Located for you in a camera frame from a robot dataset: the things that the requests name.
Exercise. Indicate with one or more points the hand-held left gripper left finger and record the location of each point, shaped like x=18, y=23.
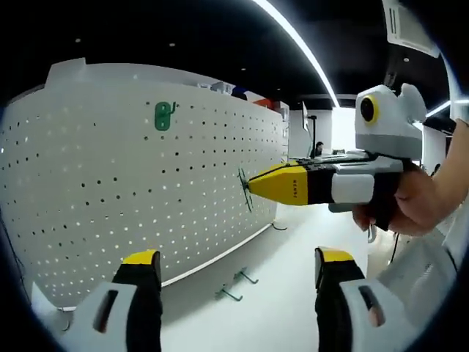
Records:
x=139, y=293

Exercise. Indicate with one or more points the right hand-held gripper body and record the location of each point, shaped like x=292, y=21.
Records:
x=392, y=124

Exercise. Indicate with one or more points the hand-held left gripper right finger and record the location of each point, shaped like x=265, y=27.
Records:
x=340, y=293

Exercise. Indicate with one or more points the green hook assembly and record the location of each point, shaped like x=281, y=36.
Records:
x=229, y=293
x=246, y=275
x=244, y=190
x=162, y=119

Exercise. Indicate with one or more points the white perforated mounting plate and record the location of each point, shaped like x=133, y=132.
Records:
x=110, y=205

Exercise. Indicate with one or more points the person's right hand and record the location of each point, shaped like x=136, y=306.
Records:
x=417, y=209

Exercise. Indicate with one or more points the ceiling light strip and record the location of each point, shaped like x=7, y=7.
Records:
x=439, y=107
x=300, y=47

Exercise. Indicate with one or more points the black tripod stand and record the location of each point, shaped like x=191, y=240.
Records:
x=312, y=135

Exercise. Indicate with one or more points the grey mesh office chair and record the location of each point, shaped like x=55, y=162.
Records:
x=414, y=278

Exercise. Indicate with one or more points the ceiling air conditioner vent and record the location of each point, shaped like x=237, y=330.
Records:
x=406, y=25

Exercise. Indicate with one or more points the person's white shirt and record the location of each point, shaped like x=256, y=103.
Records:
x=456, y=238

